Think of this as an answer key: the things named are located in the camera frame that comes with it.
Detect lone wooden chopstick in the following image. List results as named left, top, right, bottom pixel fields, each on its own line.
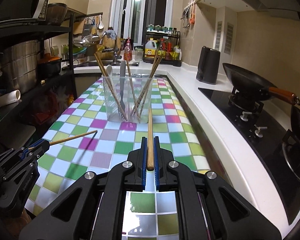
left=27, top=129, right=98, bottom=151

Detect white ceramic spoon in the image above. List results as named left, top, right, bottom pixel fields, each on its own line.
left=107, top=64, right=113, bottom=77

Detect black metal shelf rack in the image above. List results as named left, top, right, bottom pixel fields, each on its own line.
left=0, top=12, right=79, bottom=140

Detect large steel stock pot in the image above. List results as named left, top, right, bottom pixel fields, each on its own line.
left=1, top=40, right=39, bottom=94

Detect hanging white ladle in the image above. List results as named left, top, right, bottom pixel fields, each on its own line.
left=98, top=15, right=104, bottom=30

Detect black gas stove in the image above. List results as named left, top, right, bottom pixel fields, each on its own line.
left=200, top=88, right=300, bottom=223

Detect wooden chopstick bundle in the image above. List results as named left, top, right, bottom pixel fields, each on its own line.
left=133, top=52, right=165, bottom=116
left=130, top=49, right=163, bottom=116

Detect red dish soap bottle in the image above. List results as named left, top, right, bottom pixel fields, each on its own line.
left=124, top=38, right=133, bottom=61

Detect black spice rack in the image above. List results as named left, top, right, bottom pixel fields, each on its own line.
left=143, top=24, right=182, bottom=67

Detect white paper roll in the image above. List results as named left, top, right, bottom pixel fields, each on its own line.
left=0, top=90, right=21, bottom=107

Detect hanging kitchen tools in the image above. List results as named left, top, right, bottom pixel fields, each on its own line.
left=181, top=0, right=196, bottom=29

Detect checkered plastic tablecloth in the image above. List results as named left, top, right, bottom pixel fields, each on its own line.
left=26, top=77, right=209, bottom=239

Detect black electric kettle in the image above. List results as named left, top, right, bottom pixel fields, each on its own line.
left=196, top=46, right=220, bottom=85

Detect chrome sink faucet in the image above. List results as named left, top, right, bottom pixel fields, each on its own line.
left=97, top=27, right=122, bottom=63

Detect fork with grey handle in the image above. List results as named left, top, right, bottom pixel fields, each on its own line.
left=120, top=61, right=127, bottom=121

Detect clear plastic utensil holder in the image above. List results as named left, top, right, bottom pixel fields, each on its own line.
left=102, top=73, right=154, bottom=124

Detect yellow cooking oil jug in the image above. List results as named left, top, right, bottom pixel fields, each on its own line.
left=144, top=37, right=158, bottom=62

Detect black wok wooden handle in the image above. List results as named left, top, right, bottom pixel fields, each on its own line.
left=222, top=63, right=300, bottom=106

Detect wooden chopstick under spoon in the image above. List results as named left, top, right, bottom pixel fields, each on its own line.
left=94, top=53, right=128, bottom=121

